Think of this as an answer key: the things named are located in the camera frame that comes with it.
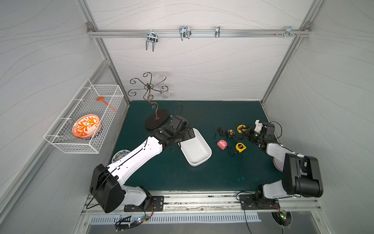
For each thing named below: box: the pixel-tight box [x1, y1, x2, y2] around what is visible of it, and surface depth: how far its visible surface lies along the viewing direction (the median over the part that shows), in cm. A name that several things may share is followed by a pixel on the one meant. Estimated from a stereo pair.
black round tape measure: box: [226, 129, 236, 139], surface depth 100 cm
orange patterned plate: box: [72, 114, 101, 139], surface depth 64 cm
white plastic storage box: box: [177, 127, 213, 167], surface depth 91 cm
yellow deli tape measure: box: [235, 142, 247, 153], surface depth 95 cm
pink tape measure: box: [216, 139, 228, 151], surface depth 96 cm
